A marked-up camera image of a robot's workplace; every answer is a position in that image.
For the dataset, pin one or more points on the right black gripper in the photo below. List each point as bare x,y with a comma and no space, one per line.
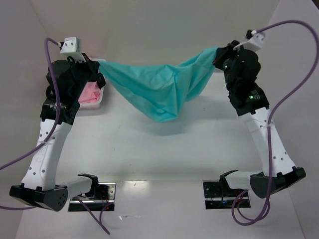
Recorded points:
223,56

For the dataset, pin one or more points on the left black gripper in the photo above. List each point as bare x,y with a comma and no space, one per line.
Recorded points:
92,70

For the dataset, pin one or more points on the teal t shirt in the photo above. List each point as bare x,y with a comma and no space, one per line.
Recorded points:
160,91

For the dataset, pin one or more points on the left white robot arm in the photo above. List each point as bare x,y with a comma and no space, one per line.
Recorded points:
38,188

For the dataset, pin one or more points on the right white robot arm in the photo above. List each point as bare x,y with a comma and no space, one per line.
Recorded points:
252,107

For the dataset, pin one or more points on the pink t shirt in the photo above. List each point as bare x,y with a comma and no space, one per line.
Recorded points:
91,94

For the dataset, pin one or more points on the white plastic basket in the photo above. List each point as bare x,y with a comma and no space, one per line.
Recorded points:
92,105

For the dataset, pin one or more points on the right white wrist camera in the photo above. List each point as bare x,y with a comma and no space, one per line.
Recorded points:
255,41

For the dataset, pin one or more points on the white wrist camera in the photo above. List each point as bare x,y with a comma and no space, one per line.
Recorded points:
255,41
71,47

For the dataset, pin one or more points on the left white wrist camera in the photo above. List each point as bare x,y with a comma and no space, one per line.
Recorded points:
71,47

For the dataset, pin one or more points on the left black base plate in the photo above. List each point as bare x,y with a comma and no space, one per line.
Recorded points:
104,197

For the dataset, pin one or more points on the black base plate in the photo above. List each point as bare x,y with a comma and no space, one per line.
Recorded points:
216,198
104,197

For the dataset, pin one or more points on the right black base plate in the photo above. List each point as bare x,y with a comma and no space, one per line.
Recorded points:
216,198

